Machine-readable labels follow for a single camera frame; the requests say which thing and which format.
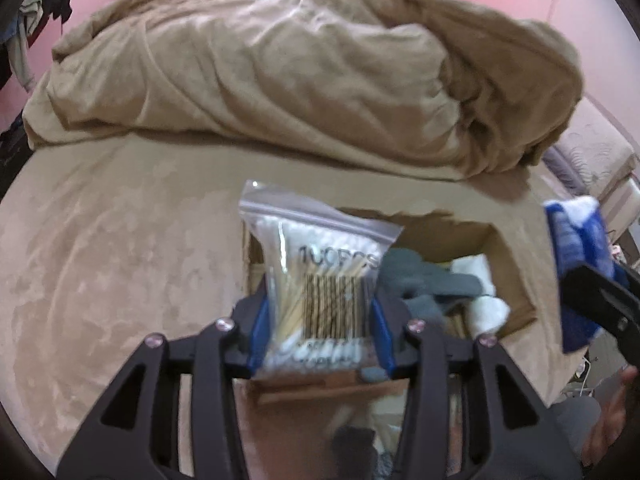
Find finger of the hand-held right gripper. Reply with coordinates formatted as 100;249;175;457
559;263;640;361

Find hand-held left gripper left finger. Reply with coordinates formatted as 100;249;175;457
55;294;273;480

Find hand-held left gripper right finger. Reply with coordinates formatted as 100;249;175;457
371;294;585;480

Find blue and white cloth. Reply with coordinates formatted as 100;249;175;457
542;195;640;356

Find clear bag of cotton swabs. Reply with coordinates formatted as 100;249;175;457
238;179;404;380

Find cardboard box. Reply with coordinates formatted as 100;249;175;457
241;204;539;411

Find person's right hand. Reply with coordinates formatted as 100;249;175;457
581;364;640;472

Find grey sock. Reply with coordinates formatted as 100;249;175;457
379;247;484;332

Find beige patterned cushion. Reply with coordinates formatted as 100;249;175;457
542;97;638;241

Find brown blanket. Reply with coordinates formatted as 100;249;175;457
22;0;586;181

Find hanging clothes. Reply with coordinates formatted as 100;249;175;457
0;0;83;93

